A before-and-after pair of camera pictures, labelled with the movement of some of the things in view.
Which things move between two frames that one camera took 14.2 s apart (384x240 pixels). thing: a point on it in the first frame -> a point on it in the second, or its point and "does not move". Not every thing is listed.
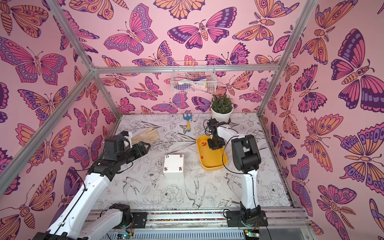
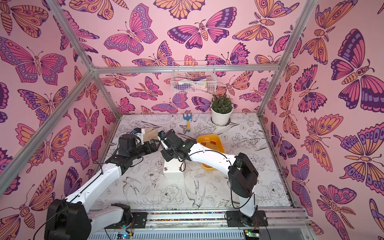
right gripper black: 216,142 -> 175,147
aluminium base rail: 211,224 does not move
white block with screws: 174,166 does not move
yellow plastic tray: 210,159 does not move
